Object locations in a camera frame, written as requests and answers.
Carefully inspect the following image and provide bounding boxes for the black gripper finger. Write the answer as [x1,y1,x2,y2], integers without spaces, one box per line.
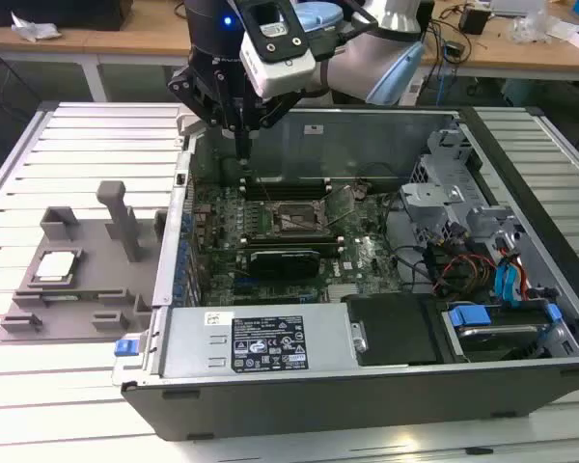
[167,66,245,168]
[243,89,304,168]

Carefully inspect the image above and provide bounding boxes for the red wire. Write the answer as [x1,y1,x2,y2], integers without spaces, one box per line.
[436,253,497,295]

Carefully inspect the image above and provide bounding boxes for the flat silver device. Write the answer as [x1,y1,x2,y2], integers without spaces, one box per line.
[491,0,546,15]

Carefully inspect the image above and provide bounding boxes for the wooden desk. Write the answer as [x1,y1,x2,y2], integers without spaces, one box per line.
[0,18,579,103]

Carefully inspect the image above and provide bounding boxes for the silver drive cage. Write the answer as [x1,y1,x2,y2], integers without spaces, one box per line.
[398,127,525,252]

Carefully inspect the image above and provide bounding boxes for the grey case latch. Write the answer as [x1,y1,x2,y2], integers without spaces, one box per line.
[176,106,207,140]

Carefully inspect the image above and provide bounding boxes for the orange wire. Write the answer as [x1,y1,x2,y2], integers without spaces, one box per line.
[499,243,532,301]

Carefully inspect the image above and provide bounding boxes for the small black box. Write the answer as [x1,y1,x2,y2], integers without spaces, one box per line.
[457,7,492,36]

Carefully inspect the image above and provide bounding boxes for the black camera cable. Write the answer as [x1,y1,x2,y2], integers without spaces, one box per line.
[313,0,385,62]

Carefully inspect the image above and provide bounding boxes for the blue case tab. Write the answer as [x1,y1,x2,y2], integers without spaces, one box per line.
[112,339,140,359]

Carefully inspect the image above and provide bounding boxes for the silver CPU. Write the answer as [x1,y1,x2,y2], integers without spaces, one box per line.
[33,249,79,282]

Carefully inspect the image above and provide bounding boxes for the clear plastic bags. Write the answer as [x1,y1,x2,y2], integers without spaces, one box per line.
[509,8,564,45]

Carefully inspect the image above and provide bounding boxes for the silver chipset heatsink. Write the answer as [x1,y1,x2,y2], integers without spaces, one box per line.
[326,282,364,299]

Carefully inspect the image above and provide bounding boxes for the blue disk carrier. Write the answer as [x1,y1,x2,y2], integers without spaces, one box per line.
[447,302,564,329]

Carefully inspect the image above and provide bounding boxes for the large black box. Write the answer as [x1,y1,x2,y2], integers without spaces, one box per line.
[0,0,134,30]

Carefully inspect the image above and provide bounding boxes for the blue wire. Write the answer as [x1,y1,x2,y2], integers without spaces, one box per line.
[494,263,509,304]
[505,259,525,304]

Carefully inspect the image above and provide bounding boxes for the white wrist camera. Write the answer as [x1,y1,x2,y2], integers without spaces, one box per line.
[239,0,318,101]

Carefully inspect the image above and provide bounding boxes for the grey parts rack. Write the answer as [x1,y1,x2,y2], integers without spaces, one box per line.
[0,180,168,343]

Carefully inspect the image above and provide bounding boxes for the green RAM stick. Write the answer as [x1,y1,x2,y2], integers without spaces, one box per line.
[41,289,126,303]

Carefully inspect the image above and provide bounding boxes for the crumpled white paper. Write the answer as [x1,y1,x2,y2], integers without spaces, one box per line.
[11,12,63,42]

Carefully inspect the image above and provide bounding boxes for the hard disk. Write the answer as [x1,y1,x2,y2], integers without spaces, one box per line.
[455,323,545,362]

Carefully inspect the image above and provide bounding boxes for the metal socket cover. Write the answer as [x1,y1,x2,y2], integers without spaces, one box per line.
[317,184,359,229]

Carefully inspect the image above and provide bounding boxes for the black graphics card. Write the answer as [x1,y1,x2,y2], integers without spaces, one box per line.
[247,247,321,291]

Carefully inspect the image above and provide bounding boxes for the black wire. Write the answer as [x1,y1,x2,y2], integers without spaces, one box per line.
[384,190,435,293]

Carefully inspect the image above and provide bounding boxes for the teal bin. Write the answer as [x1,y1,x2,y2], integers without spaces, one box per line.
[501,76,537,107]

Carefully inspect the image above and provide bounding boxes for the dark grey PC case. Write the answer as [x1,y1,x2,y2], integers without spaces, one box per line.
[111,103,579,443]

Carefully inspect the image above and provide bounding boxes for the silver power supply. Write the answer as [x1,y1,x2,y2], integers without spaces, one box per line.
[161,306,359,383]

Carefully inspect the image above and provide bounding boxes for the CPU socket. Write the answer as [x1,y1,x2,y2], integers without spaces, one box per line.
[268,199,330,238]

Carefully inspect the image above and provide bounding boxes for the green motherboard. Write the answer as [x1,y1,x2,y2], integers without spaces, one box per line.
[180,178,406,308]

